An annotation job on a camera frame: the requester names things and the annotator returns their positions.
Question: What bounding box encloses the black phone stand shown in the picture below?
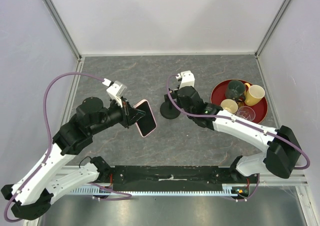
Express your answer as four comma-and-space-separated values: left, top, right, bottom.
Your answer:
160, 89, 181, 120

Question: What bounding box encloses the yellow mug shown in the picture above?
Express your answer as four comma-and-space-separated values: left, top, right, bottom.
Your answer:
244, 83, 266, 106

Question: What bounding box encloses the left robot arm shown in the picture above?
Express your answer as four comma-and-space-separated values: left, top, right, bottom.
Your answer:
1, 97, 156, 223

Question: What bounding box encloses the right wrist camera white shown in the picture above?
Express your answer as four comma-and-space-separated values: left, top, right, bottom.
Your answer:
175, 70, 195, 89

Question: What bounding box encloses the white cable duct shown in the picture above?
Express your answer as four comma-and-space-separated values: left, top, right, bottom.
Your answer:
68, 184, 244, 198

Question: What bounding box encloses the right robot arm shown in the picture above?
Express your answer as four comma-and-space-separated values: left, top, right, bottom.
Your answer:
176, 86, 301, 183

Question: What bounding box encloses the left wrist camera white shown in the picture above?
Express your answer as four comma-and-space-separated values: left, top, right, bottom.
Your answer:
102, 78, 127, 107

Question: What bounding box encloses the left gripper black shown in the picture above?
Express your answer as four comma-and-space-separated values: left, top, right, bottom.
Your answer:
90, 95, 147, 135

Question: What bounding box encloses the cream white cup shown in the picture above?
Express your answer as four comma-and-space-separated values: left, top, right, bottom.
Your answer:
220, 99, 239, 114

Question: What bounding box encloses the round red tray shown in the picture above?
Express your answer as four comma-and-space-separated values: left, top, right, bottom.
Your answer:
210, 79, 268, 124

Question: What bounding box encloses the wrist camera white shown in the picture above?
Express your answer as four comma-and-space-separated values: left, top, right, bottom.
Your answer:
175, 70, 195, 89
102, 78, 127, 107

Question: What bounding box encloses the dark green mug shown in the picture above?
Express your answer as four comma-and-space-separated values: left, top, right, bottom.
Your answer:
225, 80, 246, 102

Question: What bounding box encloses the clear drinking glass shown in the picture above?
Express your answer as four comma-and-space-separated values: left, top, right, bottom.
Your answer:
236, 106, 256, 122

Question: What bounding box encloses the phone with pink case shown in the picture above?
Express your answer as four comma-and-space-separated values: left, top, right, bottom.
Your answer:
134, 99, 157, 138

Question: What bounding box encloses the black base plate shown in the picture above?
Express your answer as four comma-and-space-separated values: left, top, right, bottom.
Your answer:
98, 165, 257, 192

